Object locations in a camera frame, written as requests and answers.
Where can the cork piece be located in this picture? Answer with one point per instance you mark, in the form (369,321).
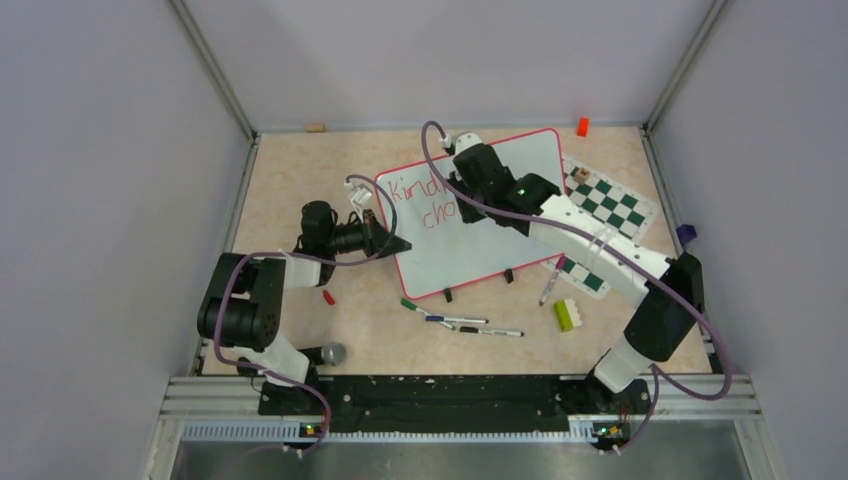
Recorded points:
(315,128)

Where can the lime green toy brick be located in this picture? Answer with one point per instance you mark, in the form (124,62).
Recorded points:
(567,315)

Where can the blue-capped marker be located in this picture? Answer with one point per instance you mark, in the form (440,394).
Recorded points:
(456,320)

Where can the black microphone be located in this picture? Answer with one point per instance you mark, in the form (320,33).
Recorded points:
(330,354)

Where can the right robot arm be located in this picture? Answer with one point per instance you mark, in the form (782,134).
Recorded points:
(666,293)

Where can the green white chessboard mat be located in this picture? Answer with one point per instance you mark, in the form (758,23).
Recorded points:
(610,202)

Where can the orange block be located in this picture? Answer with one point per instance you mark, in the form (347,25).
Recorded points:
(583,127)

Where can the pink-framed whiteboard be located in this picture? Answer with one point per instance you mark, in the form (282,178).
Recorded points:
(447,253)

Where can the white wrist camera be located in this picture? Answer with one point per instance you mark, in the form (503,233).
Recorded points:
(453,145)
(359,195)

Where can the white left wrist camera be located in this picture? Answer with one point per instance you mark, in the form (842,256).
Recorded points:
(359,195)

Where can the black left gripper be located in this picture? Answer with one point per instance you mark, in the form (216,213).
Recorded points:
(375,236)

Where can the purple-capped marker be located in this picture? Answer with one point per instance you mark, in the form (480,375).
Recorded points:
(552,280)

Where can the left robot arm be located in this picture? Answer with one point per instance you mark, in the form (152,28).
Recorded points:
(242,306)

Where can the purple object at wall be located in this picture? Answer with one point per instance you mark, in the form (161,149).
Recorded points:
(686,233)

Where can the green-capped marker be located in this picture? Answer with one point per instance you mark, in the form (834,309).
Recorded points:
(413,307)

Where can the wooden chess piece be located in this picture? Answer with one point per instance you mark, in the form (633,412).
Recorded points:
(582,175)

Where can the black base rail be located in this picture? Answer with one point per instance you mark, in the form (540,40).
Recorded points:
(444,404)

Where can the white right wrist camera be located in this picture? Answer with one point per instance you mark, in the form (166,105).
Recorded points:
(453,145)

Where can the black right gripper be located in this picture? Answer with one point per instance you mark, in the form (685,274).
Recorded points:
(469,215)

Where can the black-capped marker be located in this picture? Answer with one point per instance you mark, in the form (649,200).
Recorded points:
(489,331)

